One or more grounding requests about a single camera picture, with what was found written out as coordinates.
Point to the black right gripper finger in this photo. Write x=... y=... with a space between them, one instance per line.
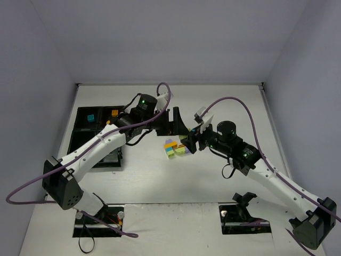
x=195 y=132
x=190 y=143

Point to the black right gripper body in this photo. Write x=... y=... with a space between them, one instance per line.
x=200 y=140

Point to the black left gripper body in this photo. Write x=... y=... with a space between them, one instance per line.
x=168 y=121

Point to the light green lego brick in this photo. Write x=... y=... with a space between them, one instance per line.
x=180 y=151

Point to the long orange lego brick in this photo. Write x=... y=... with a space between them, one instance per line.
x=171 y=145

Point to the orange small lego brick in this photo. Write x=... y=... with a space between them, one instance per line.
x=114 y=113

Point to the small teal lego brick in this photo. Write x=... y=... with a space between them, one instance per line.
x=90 y=118

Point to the pale yellow sloped lego brick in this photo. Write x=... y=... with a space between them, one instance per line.
x=181 y=137

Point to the pale green brick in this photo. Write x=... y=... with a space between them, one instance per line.
x=170 y=154

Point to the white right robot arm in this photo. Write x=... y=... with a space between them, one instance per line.
x=313 y=218

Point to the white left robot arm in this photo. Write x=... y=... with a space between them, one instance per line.
x=61 y=177

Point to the black divided sorting bin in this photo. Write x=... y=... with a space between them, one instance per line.
x=83 y=131

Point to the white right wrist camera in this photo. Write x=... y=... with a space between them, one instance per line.
x=204 y=118

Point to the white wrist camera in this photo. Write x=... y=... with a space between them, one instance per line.
x=162 y=101
x=204 y=118

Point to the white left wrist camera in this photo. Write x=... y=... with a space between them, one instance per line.
x=162 y=101

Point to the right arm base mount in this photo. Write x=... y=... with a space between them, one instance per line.
x=236 y=220

